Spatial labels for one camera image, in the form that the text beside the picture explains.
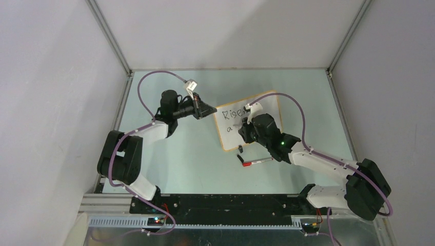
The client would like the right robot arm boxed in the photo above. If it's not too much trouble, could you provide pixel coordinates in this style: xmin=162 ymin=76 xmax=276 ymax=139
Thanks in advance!
xmin=238 ymin=114 xmax=392 ymax=221

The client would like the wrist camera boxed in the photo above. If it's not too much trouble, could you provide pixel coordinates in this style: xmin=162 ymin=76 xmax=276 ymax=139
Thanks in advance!
xmin=244 ymin=102 xmax=263 ymax=124
xmin=184 ymin=79 xmax=197 ymax=99

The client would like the left controller board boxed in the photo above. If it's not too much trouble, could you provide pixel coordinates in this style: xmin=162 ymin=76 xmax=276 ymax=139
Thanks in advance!
xmin=147 ymin=217 xmax=165 ymax=227

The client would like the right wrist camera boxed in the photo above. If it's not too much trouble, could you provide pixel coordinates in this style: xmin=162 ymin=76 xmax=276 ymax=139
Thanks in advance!
xmin=244 ymin=102 xmax=263 ymax=124

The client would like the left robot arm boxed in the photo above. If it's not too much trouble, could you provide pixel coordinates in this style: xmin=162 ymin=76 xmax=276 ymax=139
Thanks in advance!
xmin=96 ymin=90 xmax=217 ymax=214

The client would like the yellow framed whiteboard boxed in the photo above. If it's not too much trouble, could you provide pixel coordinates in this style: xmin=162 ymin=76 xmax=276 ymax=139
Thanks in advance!
xmin=214 ymin=90 xmax=283 ymax=152

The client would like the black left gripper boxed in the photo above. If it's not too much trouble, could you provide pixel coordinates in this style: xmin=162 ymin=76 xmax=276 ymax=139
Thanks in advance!
xmin=172 ymin=93 xmax=216 ymax=120

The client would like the red whiteboard marker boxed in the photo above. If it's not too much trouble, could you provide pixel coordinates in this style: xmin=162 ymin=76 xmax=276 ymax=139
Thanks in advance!
xmin=242 ymin=157 xmax=274 ymax=167

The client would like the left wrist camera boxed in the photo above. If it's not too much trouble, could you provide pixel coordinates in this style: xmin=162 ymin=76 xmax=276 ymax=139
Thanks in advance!
xmin=184 ymin=79 xmax=197 ymax=99

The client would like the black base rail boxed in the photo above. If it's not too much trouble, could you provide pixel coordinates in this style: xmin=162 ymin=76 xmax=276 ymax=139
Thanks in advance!
xmin=129 ymin=194 xmax=327 ymax=227

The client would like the controller board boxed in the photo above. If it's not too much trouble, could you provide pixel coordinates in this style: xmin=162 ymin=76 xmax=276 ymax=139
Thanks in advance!
xmin=302 ymin=222 xmax=322 ymax=234
xmin=147 ymin=217 xmax=165 ymax=227

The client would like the right controller board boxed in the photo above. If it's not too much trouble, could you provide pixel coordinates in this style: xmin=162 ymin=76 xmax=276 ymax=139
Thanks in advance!
xmin=302 ymin=222 xmax=322 ymax=234

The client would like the black marker cap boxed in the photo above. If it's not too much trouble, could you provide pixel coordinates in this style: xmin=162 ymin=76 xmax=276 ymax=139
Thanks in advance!
xmin=236 ymin=154 xmax=244 ymax=163

